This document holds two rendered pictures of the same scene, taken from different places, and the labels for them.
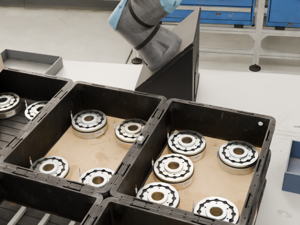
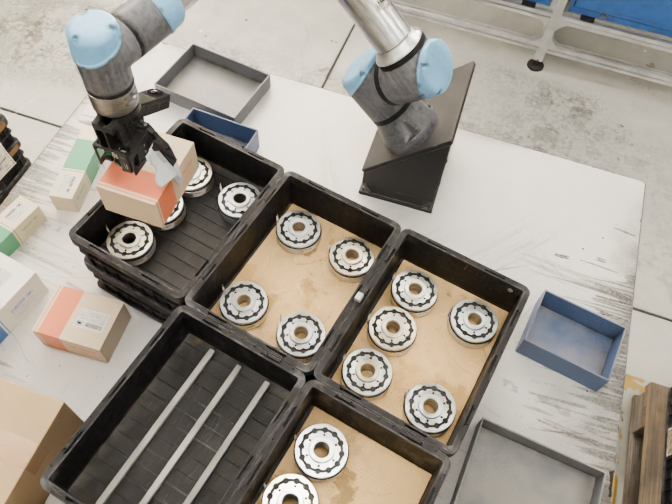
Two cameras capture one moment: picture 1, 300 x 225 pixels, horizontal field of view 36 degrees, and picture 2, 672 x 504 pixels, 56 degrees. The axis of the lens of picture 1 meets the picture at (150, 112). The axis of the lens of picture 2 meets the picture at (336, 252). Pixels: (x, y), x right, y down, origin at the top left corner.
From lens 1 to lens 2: 0.50 m
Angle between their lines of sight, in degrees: 23
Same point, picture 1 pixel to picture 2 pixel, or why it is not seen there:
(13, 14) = not seen: outside the picture
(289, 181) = (527, 348)
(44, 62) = (245, 74)
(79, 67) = (291, 91)
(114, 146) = (325, 272)
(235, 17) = not seen: outside the picture
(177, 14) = not seen: outside the picture
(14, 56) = (204, 56)
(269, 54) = (561, 51)
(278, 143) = (529, 279)
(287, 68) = (580, 73)
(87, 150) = (292, 273)
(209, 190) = (429, 364)
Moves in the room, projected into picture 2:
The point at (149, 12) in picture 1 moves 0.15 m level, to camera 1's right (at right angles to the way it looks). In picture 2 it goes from (401, 94) to (469, 103)
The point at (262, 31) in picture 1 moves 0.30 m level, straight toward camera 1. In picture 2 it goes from (561, 18) to (547, 61)
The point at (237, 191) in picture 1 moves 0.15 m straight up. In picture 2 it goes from (460, 372) to (478, 343)
